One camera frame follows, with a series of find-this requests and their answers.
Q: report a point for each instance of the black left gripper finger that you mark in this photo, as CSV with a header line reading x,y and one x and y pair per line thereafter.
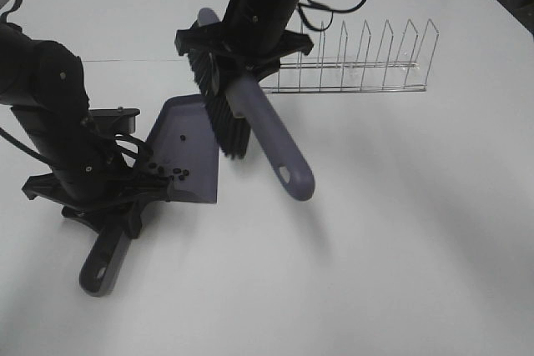
x,y
132,221

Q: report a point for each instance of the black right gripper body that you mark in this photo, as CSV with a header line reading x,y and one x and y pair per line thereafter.
x,y
211,51

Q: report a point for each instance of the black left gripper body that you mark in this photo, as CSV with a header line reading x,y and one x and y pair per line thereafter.
x,y
87,194

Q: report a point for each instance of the pile of coffee beans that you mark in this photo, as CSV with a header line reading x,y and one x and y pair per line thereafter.
x,y
165,157

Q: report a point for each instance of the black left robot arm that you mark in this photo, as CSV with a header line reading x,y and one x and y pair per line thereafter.
x,y
94,159

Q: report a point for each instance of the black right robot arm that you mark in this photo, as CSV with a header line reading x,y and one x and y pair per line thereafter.
x,y
251,37

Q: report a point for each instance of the metal wire rack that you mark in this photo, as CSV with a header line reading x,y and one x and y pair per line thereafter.
x,y
386,63

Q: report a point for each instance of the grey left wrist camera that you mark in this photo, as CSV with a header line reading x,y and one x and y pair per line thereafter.
x,y
114,120

